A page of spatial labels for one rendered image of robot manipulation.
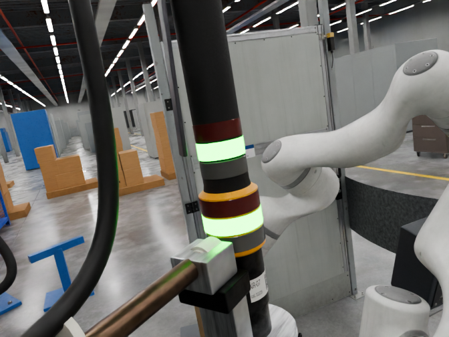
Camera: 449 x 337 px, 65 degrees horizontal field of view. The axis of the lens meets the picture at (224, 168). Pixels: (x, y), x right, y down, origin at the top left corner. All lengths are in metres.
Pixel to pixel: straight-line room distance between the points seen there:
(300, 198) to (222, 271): 0.74
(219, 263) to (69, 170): 9.29
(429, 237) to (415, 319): 0.12
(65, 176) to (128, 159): 2.20
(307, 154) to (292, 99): 1.56
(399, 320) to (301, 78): 2.03
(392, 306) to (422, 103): 0.36
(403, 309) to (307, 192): 0.46
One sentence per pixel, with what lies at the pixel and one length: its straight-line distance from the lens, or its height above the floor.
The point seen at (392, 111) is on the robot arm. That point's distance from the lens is 0.75.
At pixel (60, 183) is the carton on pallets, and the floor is 0.29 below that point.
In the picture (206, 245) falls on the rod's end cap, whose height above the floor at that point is 1.54.
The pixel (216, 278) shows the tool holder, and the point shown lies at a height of 1.53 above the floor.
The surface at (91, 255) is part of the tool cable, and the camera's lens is 0.17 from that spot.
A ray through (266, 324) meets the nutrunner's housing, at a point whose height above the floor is 1.46.
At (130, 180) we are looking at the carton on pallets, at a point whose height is 0.27.
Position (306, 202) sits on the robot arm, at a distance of 0.95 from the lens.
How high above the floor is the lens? 1.63
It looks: 11 degrees down
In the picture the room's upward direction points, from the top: 10 degrees counter-clockwise
